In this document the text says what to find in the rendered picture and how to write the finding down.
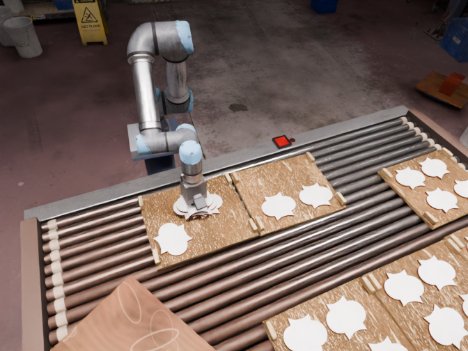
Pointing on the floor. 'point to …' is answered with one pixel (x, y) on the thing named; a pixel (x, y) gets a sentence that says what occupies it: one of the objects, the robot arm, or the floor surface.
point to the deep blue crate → (456, 40)
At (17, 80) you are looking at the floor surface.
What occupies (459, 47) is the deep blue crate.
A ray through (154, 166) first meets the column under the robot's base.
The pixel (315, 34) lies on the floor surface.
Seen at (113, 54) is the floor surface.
